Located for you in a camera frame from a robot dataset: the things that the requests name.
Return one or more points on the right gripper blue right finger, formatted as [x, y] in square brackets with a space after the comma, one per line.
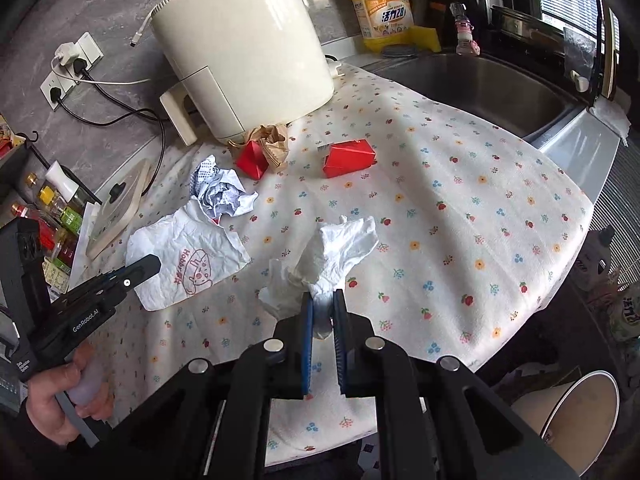
[341, 338]

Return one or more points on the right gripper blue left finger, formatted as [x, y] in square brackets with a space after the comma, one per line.
[307, 314]

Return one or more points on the white tissue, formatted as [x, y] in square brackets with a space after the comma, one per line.
[330, 254]

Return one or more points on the white printed paper bag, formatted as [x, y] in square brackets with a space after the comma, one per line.
[194, 252]

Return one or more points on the blue white wrapper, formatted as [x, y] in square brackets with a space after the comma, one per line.
[219, 191]

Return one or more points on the red carton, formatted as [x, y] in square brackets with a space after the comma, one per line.
[346, 157]

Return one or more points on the red paper piece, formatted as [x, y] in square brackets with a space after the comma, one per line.
[252, 161]

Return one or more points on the paper trash bucket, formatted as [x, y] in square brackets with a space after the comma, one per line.
[575, 420]

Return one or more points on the floral white tablecloth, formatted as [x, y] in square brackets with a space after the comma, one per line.
[447, 232]

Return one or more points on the brown paper wrapper by fryer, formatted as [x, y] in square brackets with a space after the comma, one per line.
[272, 140]

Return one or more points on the cream air fryer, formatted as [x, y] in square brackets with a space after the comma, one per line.
[242, 63]

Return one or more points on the stainless steel sink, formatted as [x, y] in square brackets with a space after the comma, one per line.
[517, 101]

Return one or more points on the white green detergent refill bag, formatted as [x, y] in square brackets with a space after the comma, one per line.
[624, 314]

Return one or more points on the yellow sponge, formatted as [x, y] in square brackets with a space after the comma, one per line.
[425, 38]

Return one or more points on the small pink bottle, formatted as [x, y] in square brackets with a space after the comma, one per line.
[466, 45]

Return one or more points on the yellow detergent bottle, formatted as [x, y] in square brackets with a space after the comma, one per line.
[383, 23]

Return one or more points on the white cloth on counter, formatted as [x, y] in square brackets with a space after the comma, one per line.
[613, 116]

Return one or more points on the black dish rack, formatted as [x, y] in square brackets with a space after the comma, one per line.
[550, 22]

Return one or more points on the wooden cutting board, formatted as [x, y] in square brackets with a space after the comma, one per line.
[610, 52]

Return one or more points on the white wall socket strip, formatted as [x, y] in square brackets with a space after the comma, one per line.
[63, 77]

